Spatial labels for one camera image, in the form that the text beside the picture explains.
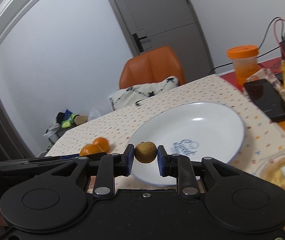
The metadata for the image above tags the brown longan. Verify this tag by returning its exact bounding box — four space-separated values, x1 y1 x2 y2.
134 141 157 164

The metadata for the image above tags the large orange mandarin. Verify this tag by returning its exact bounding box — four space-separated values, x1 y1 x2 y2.
93 137 110 153

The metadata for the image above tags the white blue-rimmed plate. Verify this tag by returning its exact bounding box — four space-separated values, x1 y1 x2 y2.
127 101 246 187

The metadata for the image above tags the white plastic bag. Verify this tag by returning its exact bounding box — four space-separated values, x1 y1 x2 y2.
88 107 103 121

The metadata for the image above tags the cluttered side rack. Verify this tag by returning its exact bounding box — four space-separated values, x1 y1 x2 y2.
43 109 89 144

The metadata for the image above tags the white black-patterned cushion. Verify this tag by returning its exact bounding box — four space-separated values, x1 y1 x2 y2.
109 76 179 110

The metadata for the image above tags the floral patterned tablecloth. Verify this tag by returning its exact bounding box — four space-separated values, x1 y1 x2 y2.
49 75 285 176

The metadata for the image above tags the orange leather chair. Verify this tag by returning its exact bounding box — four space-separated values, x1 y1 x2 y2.
119 46 185 89

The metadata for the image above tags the black smartphone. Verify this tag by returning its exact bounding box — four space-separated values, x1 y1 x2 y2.
243 79 285 122

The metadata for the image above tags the orange lidded plastic cup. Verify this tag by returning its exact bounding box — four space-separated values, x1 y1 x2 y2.
227 45 259 86

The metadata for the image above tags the grey door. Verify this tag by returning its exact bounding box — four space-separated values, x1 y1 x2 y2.
109 0 213 82

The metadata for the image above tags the black door handle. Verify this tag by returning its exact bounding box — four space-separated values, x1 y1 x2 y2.
132 33 147 53

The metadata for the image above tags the black power cable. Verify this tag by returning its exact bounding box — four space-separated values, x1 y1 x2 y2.
208 45 282 75

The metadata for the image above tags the red cable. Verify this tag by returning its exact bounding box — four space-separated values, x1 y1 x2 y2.
272 16 285 58

